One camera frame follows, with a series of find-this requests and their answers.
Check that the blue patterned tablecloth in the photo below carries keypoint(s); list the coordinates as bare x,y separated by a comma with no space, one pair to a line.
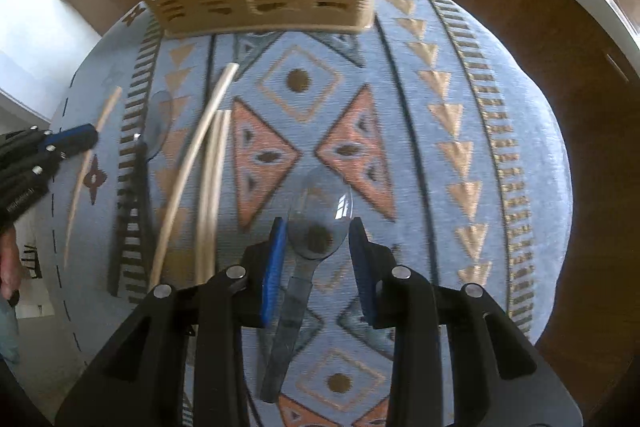
400,147

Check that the clear plastic spoon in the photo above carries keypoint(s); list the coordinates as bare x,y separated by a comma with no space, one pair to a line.
320,212
159,119

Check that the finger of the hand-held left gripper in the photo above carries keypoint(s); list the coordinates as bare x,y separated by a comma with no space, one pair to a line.
35,169
72,136

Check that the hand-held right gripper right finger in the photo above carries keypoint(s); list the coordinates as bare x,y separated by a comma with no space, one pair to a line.
362,267

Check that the beige chopstick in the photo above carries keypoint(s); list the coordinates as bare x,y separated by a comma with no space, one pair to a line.
207,187
220,182
192,159

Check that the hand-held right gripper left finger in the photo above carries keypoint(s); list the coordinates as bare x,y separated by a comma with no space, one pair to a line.
275,267

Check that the brown wooden chopstick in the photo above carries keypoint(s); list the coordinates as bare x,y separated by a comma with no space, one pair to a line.
86,197

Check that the person's left hand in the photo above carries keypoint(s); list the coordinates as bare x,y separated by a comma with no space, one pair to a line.
7,262

